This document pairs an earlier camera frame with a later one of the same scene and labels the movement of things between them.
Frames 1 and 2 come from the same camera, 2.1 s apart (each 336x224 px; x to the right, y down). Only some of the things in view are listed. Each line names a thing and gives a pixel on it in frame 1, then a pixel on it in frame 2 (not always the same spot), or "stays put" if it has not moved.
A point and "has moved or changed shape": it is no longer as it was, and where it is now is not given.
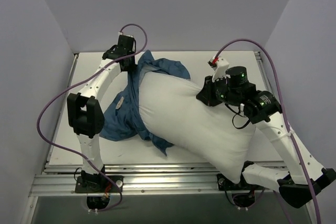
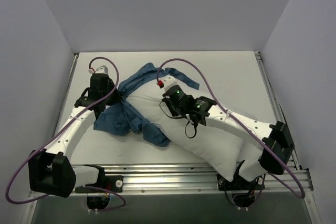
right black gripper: (206, 94) to (169, 94)
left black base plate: (95, 184) stays put
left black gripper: (128, 64) to (113, 94)
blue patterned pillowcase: (123, 117) has moved or changed shape
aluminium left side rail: (60, 116) stays put
